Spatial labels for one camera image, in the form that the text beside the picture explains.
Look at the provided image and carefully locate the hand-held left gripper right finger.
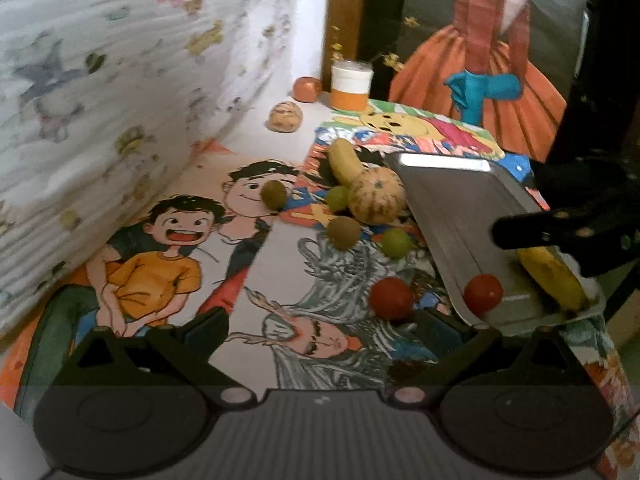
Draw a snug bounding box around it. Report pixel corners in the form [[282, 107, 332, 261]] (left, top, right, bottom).
[[387, 308, 600, 407]]

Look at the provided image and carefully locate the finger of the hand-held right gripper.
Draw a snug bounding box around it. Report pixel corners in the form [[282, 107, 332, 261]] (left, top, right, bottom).
[[491, 206, 640, 265]]

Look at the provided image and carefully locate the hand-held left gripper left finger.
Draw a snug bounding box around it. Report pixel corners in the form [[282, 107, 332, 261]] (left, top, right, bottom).
[[50, 306, 258, 410]]

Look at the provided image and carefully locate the yellow banana with dark tip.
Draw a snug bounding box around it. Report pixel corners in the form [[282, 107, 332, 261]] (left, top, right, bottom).
[[516, 246, 590, 312]]

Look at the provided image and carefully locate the metal tray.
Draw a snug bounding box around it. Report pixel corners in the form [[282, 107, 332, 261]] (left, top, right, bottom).
[[384, 152, 607, 327]]

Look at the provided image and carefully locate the large striped melon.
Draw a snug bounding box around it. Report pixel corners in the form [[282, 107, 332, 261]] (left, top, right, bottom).
[[348, 166, 407, 226]]

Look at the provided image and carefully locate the red tomato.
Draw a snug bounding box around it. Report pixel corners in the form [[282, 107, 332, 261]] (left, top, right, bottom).
[[369, 277, 415, 320], [463, 273, 504, 315]]

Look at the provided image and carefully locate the green grape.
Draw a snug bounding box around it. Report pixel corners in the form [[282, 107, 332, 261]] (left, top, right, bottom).
[[382, 227, 414, 258], [326, 186, 351, 213]]

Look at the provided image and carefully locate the grey winged figure drawing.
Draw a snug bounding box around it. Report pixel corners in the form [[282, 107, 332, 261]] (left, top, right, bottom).
[[225, 230, 451, 392]]

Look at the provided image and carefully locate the brown kiwi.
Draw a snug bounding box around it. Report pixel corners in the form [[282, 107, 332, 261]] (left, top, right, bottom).
[[326, 216, 362, 252]]

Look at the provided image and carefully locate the olive green fruit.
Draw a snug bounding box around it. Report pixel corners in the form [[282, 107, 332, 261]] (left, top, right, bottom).
[[261, 180, 288, 211]]

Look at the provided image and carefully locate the small striped melon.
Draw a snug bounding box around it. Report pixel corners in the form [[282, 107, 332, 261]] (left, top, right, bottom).
[[268, 101, 304, 134]]

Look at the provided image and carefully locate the printed blanket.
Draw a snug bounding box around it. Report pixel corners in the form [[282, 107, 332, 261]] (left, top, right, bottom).
[[0, 0, 301, 336]]

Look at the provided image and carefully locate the white and orange jar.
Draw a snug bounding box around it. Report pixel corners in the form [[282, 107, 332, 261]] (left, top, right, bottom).
[[331, 60, 374, 112]]

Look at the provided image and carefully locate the orange-red apple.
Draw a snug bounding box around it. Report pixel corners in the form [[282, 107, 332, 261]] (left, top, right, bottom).
[[292, 76, 322, 104]]

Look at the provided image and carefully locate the orange dress wall poster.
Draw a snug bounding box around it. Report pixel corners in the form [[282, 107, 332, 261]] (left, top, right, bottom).
[[360, 0, 596, 162]]

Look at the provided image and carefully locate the wooden post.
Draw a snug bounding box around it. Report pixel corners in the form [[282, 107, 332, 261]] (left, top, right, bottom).
[[326, 0, 371, 96]]

